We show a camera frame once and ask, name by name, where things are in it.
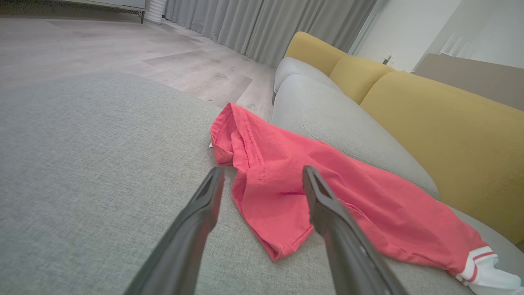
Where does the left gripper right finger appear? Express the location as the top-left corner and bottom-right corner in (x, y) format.
(302, 165), (410, 295)

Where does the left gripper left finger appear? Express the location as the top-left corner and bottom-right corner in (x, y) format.
(123, 166), (225, 295)

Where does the red shirt with white trim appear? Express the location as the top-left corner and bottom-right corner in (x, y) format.
(210, 102), (524, 295)

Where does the large grey sofa seat cushion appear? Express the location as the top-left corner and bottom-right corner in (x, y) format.
(0, 72), (524, 295)

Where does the grey stitched sofa seat cushion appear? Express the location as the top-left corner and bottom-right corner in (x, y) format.
(271, 74), (440, 199)

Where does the large yellow sofa back cushion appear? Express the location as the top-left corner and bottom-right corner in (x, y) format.
(360, 71), (524, 246)

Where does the medium yellow sofa back cushion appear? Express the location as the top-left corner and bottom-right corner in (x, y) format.
(329, 55), (395, 105)

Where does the small grey sofa seat cushion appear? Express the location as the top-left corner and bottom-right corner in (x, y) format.
(273, 57), (342, 94)

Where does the small yellow sofa back cushion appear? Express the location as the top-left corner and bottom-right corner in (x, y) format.
(285, 32), (348, 76)

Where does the grey pleated curtain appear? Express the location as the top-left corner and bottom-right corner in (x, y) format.
(164, 0), (379, 69)

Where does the white ribbed floor appliance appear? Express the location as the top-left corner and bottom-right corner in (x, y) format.
(143, 0), (168, 24)

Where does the low cabinet with thin legs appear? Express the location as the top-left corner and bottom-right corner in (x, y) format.
(57, 0), (148, 24)

